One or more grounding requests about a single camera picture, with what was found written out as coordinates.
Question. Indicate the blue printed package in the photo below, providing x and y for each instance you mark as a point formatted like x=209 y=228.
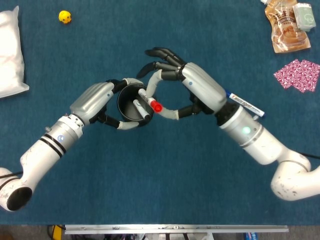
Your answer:
x=250 y=236

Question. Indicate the green white tissue pack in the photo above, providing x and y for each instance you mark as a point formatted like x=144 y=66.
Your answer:
x=305 y=17

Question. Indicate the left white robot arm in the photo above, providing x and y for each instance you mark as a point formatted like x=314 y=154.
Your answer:
x=42 y=152

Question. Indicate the blue felt table cloth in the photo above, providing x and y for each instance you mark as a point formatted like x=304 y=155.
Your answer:
x=160 y=175

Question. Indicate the aluminium table edge rail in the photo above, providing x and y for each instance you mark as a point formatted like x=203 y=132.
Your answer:
x=175 y=228

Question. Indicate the brown spouted snack pouch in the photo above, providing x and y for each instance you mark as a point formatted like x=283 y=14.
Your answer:
x=282 y=37

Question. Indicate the pink patterned paper sheet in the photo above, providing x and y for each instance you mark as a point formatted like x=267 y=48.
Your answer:
x=311 y=77
x=285 y=75

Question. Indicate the yellow rubber duck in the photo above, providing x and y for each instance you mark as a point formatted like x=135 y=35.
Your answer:
x=65 y=17

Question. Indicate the black-capped whiteboard marker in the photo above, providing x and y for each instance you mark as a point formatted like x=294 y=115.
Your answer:
x=141 y=108

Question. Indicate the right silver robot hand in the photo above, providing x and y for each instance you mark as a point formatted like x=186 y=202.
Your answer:
x=202 y=85

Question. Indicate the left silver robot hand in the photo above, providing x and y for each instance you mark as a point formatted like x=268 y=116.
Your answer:
x=90 y=100

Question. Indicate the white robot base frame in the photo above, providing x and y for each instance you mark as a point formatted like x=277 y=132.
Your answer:
x=175 y=237

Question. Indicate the yellow black device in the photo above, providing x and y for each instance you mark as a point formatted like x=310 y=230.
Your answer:
x=58 y=232

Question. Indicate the black cylindrical pen cup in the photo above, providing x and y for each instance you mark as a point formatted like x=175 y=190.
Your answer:
x=127 y=110

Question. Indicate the red-capped whiteboard marker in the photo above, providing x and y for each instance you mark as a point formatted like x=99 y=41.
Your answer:
x=157 y=107

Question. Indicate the blue-capped whiteboard marker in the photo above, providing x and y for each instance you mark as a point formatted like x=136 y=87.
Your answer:
x=247 y=105

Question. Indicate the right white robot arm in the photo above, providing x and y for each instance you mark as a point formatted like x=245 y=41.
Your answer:
x=262 y=145

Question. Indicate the white pillow bag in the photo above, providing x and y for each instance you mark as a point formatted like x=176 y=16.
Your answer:
x=10 y=55

